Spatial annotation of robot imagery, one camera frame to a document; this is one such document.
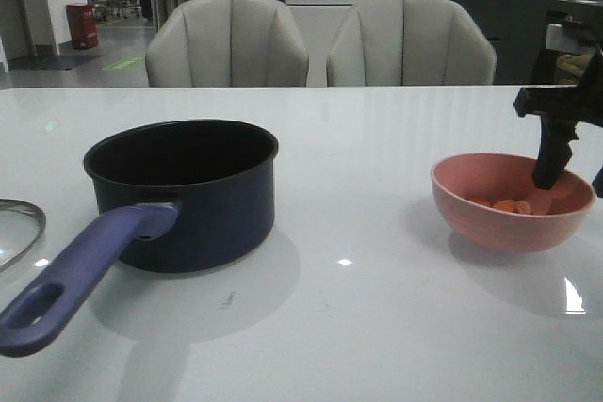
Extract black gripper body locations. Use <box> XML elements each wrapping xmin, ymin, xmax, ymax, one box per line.
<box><xmin>513</xmin><ymin>0</ymin><xmax>602</xmax><ymax>126</ymax></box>

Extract red trash bin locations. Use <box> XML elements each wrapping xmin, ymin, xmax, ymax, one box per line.
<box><xmin>66</xmin><ymin>3</ymin><xmax>98</xmax><ymax>50</ymax></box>

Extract dark floor mat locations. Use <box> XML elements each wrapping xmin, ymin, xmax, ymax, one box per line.
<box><xmin>8</xmin><ymin>55</ymin><xmax>99</xmax><ymax>71</ymax></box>

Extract beige cushion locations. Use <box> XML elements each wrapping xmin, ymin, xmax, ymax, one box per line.
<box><xmin>556</xmin><ymin>54</ymin><xmax>591</xmax><ymax>78</ymax></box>

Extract pink bowl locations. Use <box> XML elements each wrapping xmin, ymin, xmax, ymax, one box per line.
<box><xmin>431</xmin><ymin>153</ymin><xmax>596</xmax><ymax>253</ymax></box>

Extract orange ham slices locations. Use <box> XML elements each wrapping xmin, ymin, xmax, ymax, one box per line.
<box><xmin>468</xmin><ymin>197</ymin><xmax>534</xmax><ymax>215</ymax></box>

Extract dark blue saucepan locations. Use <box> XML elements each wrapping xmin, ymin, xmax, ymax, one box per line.
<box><xmin>1</xmin><ymin>119</ymin><xmax>279</xmax><ymax>358</ymax></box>

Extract left beige upholstered chair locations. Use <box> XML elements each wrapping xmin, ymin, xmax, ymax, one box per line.
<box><xmin>145</xmin><ymin>0</ymin><xmax>309</xmax><ymax>88</ymax></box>

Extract right beige upholstered chair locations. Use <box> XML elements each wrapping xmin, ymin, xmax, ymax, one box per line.
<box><xmin>326</xmin><ymin>0</ymin><xmax>497</xmax><ymax>87</ymax></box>

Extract beige upholstered chair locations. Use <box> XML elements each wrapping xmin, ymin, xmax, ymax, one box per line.
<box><xmin>326</xmin><ymin>0</ymin><xmax>497</xmax><ymax>87</ymax></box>
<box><xmin>145</xmin><ymin>0</ymin><xmax>309</xmax><ymax>88</ymax></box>

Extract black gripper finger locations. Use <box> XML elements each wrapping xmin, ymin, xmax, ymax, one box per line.
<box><xmin>592</xmin><ymin>168</ymin><xmax>603</xmax><ymax>197</ymax></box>
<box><xmin>532</xmin><ymin>116</ymin><xmax>578</xmax><ymax>190</ymax></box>

